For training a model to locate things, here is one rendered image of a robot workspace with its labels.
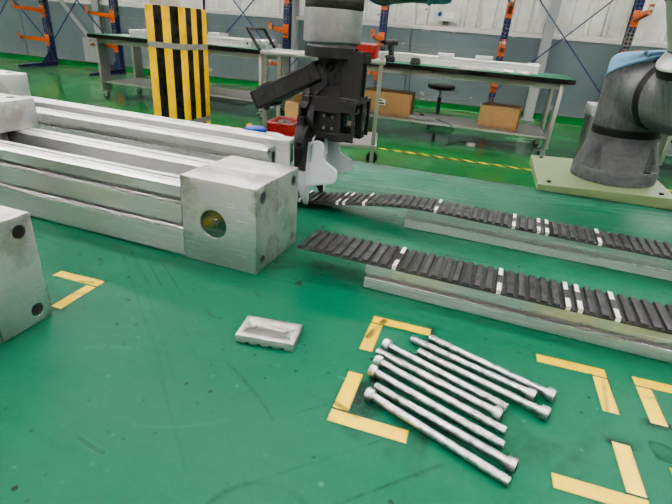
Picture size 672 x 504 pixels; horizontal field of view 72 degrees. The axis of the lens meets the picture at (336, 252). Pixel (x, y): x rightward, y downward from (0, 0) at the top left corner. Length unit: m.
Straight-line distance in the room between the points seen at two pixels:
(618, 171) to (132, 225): 0.83
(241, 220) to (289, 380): 0.19
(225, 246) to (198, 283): 0.05
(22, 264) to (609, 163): 0.92
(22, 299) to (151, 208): 0.17
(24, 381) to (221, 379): 0.14
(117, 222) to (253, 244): 0.18
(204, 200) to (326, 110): 0.22
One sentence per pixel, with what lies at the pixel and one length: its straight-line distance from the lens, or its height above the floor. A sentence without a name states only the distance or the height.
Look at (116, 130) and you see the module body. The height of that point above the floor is 0.85.
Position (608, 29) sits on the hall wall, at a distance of 8.26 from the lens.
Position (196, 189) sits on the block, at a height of 0.86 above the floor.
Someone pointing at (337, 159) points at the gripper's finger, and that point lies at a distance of 0.71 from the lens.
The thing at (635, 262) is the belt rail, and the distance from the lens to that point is 0.67.
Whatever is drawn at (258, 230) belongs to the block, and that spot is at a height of 0.83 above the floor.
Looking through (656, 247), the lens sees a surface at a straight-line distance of 0.68.
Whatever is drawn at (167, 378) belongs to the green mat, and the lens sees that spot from 0.37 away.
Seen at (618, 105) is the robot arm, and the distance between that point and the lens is 1.00.
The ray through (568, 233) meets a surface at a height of 0.81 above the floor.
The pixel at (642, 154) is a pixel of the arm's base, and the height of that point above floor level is 0.86.
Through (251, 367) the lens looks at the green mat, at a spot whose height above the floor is 0.78.
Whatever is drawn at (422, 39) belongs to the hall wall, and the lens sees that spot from 8.19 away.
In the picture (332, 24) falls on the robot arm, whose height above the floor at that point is 1.03.
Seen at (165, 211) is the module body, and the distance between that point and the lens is 0.53.
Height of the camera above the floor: 1.02
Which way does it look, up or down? 25 degrees down
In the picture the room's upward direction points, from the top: 5 degrees clockwise
